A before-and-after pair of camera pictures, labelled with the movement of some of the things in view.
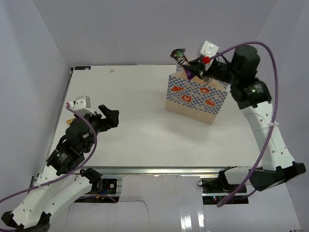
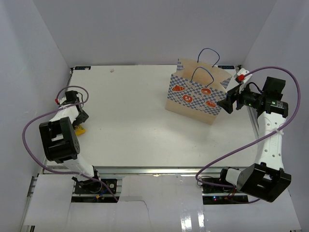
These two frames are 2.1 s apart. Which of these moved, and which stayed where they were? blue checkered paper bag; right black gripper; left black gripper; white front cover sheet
Moved: left black gripper; right black gripper
Stayed: blue checkered paper bag; white front cover sheet
